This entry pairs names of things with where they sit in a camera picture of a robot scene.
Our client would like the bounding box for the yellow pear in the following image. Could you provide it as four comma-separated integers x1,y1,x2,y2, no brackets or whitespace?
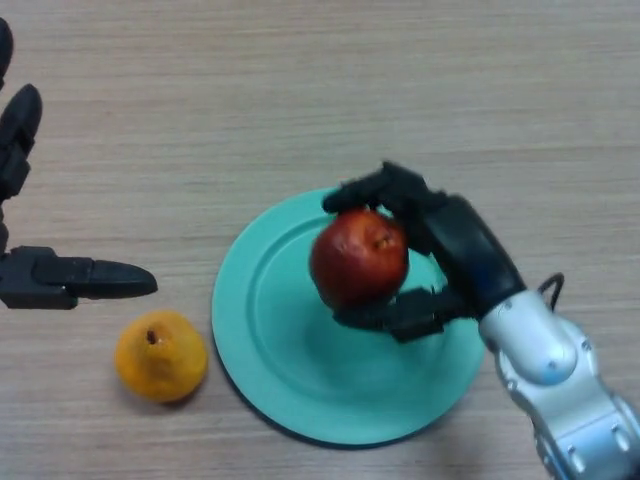
114,309,209,404

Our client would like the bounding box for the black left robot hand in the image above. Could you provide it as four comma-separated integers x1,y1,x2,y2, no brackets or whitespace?
0,18,159,311

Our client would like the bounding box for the green round plate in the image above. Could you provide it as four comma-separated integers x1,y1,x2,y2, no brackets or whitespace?
211,188,488,445

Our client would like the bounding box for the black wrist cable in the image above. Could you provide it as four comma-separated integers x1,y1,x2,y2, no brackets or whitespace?
537,272,566,307

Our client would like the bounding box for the red apple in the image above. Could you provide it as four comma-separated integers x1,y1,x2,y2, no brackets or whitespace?
310,207,410,309

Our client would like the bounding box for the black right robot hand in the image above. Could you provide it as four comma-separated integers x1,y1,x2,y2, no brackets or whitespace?
322,160,528,344

